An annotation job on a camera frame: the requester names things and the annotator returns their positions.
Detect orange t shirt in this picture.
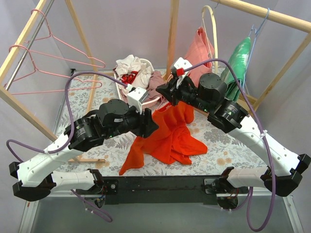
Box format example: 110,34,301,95
119,102,208,175

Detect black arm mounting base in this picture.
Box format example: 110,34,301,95
76,175,242,209

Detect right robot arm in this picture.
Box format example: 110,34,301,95
156,73,311,197

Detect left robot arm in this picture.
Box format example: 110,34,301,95
9,99,159,201

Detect cream plastic hanger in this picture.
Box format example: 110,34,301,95
201,5,219,75

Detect mauve cloth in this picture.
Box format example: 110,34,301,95
144,71,165,102

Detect white laundry basket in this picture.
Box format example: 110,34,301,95
113,54,163,108

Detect red patterned cloth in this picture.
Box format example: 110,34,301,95
121,71,138,84

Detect salmon pink garment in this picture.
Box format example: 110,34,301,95
184,27,214,87

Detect white cloth in basket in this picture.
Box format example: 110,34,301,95
114,54,154,89

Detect floral patterned table mat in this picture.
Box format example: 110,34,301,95
50,67,279,177

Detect green white garment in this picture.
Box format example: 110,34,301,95
220,37,251,101

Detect right wooden clothes rack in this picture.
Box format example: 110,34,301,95
162,0,311,134

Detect wooden clothes rack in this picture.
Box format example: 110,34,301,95
0,0,106,164
162,0,311,134

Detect left wooden clothes rack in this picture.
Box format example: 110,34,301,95
0,0,106,164

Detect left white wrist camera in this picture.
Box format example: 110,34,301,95
127,87,148,114

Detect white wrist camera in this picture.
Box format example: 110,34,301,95
127,87,148,114
171,57,192,88

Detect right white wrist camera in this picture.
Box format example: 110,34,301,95
171,57,192,88

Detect light blue wire hanger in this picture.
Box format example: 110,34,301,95
243,8,270,94

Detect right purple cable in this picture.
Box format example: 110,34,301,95
184,58,276,232

